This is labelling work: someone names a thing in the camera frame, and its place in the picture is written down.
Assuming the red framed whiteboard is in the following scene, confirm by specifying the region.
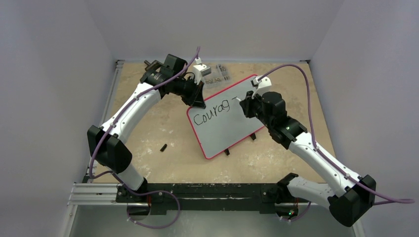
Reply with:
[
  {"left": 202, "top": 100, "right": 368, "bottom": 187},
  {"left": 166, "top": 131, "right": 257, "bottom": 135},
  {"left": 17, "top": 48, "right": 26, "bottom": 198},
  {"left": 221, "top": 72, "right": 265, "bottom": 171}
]
[{"left": 186, "top": 75, "right": 264, "bottom": 159}]

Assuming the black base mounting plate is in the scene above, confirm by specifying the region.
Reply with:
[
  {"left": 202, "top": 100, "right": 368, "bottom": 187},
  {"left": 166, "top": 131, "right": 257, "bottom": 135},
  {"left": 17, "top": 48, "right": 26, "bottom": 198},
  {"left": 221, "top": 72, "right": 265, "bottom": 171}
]
[{"left": 116, "top": 183, "right": 308, "bottom": 216}]

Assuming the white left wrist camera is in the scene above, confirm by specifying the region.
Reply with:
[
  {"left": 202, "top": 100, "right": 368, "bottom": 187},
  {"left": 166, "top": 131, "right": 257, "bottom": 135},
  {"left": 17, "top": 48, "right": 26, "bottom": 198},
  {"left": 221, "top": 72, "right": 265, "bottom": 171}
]
[{"left": 192, "top": 57, "right": 211, "bottom": 84}]

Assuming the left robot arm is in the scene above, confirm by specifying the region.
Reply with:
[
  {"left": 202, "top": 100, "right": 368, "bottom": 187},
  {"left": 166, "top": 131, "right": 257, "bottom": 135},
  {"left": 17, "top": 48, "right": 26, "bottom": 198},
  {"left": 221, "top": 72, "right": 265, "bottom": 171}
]
[{"left": 87, "top": 54, "right": 211, "bottom": 202}]

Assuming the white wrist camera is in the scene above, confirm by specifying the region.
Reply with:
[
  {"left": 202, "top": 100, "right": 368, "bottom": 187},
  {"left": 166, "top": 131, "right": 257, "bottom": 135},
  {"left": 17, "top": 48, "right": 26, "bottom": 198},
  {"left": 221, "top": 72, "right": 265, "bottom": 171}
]
[
  {"left": 192, "top": 57, "right": 211, "bottom": 84},
  {"left": 251, "top": 76, "right": 272, "bottom": 99}
]

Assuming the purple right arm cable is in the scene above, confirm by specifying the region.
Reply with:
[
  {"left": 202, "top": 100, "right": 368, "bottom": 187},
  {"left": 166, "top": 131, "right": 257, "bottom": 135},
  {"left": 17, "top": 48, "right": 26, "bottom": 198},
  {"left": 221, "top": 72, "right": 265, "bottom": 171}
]
[{"left": 258, "top": 64, "right": 416, "bottom": 206}]

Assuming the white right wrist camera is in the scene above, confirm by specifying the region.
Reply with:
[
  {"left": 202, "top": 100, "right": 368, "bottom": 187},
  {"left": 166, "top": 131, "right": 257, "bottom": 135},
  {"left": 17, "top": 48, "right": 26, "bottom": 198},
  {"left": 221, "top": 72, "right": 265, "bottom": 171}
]
[{"left": 251, "top": 76, "right": 272, "bottom": 99}]

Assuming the black marker cap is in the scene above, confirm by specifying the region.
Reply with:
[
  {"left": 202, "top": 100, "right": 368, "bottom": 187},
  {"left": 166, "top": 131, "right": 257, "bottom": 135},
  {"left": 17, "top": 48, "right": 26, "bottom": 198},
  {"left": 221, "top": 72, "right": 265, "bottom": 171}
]
[{"left": 160, "top": 144, "right": 168, "bottom": 152}]

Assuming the black metal crank handle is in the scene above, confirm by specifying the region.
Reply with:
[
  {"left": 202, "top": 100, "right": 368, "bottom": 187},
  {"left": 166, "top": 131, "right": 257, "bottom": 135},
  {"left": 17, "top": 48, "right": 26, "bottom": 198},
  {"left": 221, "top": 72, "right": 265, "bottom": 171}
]
[{"left": 144, "top": 60, "right": 162, "bottom": 71}]

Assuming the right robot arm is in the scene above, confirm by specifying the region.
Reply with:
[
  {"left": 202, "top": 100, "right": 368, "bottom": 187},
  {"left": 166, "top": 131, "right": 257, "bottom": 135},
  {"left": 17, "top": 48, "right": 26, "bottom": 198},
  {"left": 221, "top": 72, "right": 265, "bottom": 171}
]
[{"left": 239, "top": 91, "right": 377, "bottom": 227}]

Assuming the aluminium frame rail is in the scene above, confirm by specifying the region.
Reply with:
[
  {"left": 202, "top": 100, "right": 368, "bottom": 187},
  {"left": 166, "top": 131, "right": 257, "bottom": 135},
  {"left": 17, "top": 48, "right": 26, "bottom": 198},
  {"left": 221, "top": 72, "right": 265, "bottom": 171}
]
[{"left": 67, "top": 60, "right": 126, "bottom": 207}]

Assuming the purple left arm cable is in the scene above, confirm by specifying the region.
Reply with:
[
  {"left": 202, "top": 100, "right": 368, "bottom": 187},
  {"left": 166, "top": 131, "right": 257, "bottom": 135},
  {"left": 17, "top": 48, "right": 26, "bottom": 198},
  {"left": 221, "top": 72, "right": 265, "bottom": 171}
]
[{"left": 89, "top": 46, "right": 201, "bottom": 197}]

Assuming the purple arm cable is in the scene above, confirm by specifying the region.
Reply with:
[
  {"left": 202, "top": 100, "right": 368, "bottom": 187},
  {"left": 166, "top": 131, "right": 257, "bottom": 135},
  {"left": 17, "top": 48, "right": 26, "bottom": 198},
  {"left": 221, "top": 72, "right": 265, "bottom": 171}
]
[
  {"left": 258, "top": 64, "right": 416, "bottom": 206},
  {"left": 89, "top": 46, "right": 201, "bottom": 197}
]

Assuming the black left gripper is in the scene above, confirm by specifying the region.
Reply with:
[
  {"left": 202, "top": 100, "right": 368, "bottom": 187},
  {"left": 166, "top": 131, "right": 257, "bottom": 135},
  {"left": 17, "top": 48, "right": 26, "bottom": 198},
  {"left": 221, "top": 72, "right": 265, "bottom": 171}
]
[{"left": 173, "top": 76, "right": 206, "bottom": 109}]

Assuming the clear plastic box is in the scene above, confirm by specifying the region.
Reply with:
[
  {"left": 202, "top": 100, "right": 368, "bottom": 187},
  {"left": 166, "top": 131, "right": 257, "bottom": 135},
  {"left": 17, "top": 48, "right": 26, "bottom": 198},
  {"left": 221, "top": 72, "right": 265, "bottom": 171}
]
[{"left": 204, "top": 64, "right": 232, "bottom": 89}]

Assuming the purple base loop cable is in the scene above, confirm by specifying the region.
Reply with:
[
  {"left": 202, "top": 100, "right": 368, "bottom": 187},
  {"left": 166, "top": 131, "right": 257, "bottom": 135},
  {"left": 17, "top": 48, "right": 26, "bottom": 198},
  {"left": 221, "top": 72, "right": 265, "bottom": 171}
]
[{"left": 126, "top": 191, "right": 182, "bottom": 230}]

